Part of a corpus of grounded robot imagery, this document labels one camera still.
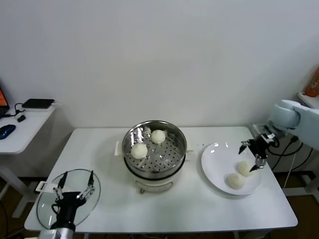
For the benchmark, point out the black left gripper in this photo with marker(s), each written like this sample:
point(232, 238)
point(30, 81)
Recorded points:
point(67, 209)

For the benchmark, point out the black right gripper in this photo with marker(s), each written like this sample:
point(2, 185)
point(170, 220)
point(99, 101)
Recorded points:
point(260, 147)

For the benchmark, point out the white steamed baozi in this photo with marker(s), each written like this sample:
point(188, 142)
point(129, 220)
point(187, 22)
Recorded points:
point(139, 151)
point(235, 181)
point(244, 168)
point(158, 137)

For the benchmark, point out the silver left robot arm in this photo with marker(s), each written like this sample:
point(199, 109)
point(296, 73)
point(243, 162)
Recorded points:
point(65, 234)

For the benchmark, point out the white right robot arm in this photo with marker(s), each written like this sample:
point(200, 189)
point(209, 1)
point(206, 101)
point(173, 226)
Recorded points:
point(284, 115)

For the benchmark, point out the stainless steel steamer basket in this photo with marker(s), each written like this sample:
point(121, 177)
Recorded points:
point(162, 159)

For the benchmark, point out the round glass pot lid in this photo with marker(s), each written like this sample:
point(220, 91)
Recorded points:
point(86, 211)

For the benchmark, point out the large white plate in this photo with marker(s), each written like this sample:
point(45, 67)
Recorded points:
point(219, 164)

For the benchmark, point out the white side desk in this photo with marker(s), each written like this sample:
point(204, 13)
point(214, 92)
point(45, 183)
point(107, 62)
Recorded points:
point(25, 134)

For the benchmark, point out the white electric cooker base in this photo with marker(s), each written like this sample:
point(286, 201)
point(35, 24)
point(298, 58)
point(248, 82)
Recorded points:
point(154, 185)

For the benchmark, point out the blue computer mouse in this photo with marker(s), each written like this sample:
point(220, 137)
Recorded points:
point(7, 130)

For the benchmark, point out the flat black device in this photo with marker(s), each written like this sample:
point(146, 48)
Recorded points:
point(37, 103)

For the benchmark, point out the laptop with red screen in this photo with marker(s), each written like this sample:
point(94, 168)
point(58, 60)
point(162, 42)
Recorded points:
point(2, 99)

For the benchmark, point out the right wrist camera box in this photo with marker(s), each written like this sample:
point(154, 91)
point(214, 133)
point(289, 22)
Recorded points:
point(269, 136)

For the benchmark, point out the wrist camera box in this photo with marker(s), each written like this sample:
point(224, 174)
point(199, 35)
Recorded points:
point(269, 136)
point(48, 234)

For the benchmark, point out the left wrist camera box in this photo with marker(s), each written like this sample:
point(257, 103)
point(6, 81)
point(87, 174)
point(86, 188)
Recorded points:
point(48, 234)

